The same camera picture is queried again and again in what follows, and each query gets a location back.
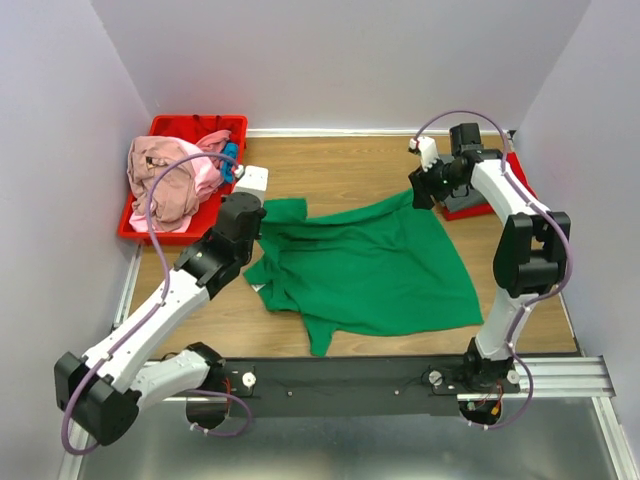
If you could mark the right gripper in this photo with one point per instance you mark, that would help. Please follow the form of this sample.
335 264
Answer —
420 179

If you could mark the red plastic bin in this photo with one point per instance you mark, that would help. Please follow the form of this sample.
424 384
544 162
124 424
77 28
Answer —
190 128

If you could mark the light pink shirt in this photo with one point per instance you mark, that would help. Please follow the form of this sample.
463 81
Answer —
208 179

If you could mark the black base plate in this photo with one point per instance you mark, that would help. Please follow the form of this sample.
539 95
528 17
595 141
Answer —
362 385

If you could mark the folded grey t shirt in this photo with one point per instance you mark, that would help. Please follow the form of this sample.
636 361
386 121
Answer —
463 198

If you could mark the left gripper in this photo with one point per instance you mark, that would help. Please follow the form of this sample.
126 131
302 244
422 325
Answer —
258 235

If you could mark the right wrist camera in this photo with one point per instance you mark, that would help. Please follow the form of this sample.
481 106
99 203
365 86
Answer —
425 147

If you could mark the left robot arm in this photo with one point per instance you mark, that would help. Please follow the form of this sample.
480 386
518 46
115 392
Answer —
105 389

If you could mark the dusty pink shirt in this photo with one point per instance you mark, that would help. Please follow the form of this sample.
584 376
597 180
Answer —
174 200

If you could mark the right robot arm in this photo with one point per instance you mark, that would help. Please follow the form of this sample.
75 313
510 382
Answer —
531 258

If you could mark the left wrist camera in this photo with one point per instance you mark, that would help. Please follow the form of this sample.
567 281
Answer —
254 181

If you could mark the folded red t shirt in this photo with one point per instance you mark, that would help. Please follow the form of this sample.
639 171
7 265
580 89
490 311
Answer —
513 162

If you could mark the blue shirt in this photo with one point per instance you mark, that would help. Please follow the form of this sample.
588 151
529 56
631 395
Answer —
227 165

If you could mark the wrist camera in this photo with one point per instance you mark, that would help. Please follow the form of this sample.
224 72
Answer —
254 181
425 147

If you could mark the green t shirt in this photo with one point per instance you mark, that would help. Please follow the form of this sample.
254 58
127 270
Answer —
387 269

